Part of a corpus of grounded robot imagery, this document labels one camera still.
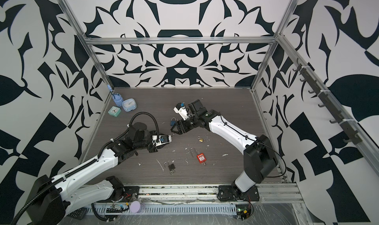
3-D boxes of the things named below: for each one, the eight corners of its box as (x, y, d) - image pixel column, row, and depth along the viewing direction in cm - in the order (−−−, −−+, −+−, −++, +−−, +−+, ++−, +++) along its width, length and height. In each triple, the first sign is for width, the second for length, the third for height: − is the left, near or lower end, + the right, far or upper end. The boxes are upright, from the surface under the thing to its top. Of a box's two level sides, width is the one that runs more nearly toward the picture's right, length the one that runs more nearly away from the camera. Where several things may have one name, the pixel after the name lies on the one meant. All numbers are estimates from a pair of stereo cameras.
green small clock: (109, 114, 107) (107, 111, 105) (115, 108, 111) (113, 105, 108) (116, 117, 106) (114, 114, 103) (122, 110, 109) (120, 108, 107)
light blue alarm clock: (124, 113, 107) (122, 110, 104) (122, 103, 113) (121, 100, 110) (137, 109, 109) (136, 106, 106) (135, 100, 115) (134, 97, 112)
